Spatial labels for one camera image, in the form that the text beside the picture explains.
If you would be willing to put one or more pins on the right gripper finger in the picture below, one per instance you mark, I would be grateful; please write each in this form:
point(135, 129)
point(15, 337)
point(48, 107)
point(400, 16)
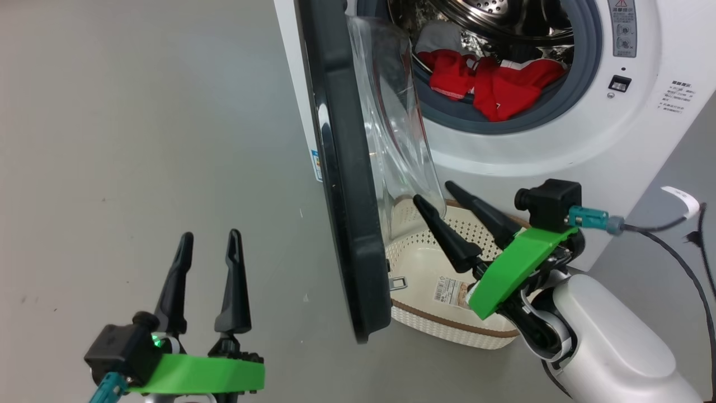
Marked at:
point(489, 218)
point(453, 246)

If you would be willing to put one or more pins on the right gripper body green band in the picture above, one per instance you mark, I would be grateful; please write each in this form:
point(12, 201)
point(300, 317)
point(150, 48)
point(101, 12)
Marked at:
point(512, 268)

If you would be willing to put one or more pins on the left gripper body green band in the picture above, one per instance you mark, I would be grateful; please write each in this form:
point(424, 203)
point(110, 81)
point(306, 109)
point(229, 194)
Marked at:
point(212, 374)

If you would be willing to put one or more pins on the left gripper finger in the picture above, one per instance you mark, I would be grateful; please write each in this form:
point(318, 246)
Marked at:
point(235, 296)
point(174, 291)

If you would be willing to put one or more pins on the dark washing machine door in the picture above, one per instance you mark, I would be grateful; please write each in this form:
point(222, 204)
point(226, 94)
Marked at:
point(349, 196)

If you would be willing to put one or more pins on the red garment white trim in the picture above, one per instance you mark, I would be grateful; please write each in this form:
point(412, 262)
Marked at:
point(503, 89)

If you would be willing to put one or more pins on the white grey garment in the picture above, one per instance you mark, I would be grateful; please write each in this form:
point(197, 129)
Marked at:
point(439, 39)

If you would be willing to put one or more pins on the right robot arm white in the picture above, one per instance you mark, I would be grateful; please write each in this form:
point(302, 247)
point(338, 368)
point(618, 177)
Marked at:
point(609, 336)

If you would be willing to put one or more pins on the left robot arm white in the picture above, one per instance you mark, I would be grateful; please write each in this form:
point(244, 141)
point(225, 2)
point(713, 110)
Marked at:
point(151, 399)

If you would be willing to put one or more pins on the beige perforated laundry basket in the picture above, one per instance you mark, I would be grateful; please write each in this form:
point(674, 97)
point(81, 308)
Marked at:
point(419, 263)

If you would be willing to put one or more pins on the barcode label in basket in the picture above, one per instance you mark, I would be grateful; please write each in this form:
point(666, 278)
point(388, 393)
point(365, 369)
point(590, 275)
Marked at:
point(450, 291)

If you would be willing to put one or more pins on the white washing machine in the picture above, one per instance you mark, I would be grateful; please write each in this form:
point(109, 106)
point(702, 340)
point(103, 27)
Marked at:
point(531, 162)

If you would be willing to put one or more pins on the grey rubber door gasket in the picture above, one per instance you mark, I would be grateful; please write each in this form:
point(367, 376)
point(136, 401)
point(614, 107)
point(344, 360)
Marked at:
point(587, 45)

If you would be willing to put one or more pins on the steel washing drum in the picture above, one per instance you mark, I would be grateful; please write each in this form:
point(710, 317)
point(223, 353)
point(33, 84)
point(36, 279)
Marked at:
point(503, 14)

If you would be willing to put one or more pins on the blue energy label sticker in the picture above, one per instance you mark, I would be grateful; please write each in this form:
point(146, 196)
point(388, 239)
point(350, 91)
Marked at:
point(317, 165)

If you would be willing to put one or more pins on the grey warning sticker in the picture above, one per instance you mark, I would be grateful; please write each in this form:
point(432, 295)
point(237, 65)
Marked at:
point(622, 33)

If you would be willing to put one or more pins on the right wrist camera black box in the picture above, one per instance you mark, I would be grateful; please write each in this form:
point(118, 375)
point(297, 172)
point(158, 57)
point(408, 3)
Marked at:
point(551, 204)

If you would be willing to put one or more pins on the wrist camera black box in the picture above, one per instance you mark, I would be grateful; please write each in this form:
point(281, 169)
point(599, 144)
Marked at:
point(551, 204)
point(120, 350)

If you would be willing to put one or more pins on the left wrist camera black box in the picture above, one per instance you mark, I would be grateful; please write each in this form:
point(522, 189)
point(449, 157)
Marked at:
point(120, 350)

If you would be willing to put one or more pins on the teal connector right camera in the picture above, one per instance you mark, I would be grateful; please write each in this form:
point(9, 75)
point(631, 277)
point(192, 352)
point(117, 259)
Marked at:
point(587, 215)

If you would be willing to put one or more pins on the teal connector camera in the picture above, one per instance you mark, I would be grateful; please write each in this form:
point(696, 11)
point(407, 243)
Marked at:
point(109, 387)
point(587, 215)

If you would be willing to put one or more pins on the teal connector left camera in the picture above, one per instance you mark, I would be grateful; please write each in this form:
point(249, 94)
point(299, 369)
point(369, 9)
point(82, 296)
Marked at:
point(109, 387)

